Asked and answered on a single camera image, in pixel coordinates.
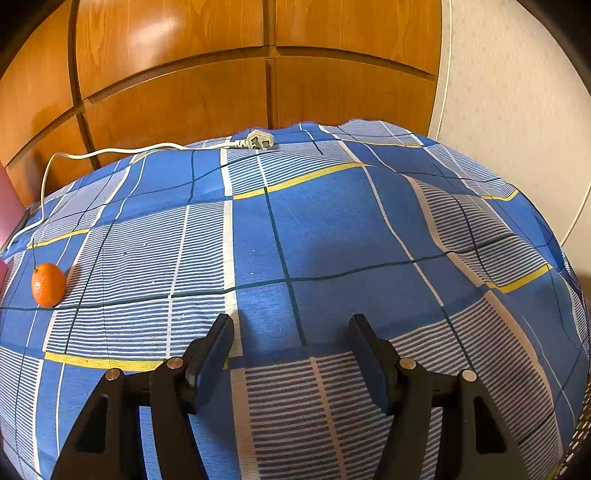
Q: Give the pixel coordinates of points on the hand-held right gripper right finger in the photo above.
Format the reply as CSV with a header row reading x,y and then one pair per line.
x,y
371,364

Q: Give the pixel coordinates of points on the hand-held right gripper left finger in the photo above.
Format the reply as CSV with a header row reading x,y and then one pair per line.
x,y
214,360

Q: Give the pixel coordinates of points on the small orange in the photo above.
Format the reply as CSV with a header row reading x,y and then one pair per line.
x,y
48,285

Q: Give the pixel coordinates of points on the blue plaid tablecloth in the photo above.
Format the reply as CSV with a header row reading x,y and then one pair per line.
x,y
332,230

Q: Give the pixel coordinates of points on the rattan chair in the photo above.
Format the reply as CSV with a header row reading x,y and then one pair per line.
x,y
577,447

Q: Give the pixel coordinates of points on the pink electric kettle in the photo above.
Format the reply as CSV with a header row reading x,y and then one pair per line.
x,y
7,194

